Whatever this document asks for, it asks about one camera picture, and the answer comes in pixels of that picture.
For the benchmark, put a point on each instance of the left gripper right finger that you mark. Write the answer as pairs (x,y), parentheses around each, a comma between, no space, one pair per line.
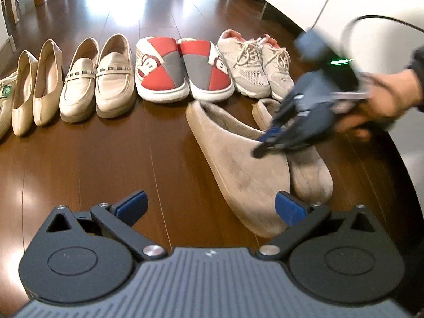
(302,220)

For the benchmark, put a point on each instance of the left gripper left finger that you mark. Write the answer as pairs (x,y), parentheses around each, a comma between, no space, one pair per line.
(116,222)

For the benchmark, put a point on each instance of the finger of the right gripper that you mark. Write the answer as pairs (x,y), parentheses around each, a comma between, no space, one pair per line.
(265,147)
(274,135)

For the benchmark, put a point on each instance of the beige fuzzy slipper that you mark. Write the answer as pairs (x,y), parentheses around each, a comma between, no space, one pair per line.
(310,177)

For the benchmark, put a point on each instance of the beige quilted slipper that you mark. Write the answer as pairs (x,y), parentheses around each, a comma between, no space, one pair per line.
(248,185)

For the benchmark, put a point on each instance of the white pink sneaker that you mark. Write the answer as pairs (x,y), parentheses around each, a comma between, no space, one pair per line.
(244,63)

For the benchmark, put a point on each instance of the red grey slipper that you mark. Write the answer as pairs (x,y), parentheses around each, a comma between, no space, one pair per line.
(208,75)
(159,70)

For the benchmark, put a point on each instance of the cream loafer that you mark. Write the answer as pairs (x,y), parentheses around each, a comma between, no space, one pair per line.
(77,100)
(115,91)

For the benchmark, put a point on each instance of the beige pump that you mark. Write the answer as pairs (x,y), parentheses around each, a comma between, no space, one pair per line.
(22,111)
(49,83)

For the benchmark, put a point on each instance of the white green sneaker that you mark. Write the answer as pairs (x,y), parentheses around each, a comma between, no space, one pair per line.
(7,89)

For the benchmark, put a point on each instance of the right hand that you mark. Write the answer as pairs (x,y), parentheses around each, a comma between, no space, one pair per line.
(390,97)

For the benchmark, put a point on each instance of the white cabinet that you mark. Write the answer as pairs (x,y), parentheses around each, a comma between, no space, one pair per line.
(382,37)

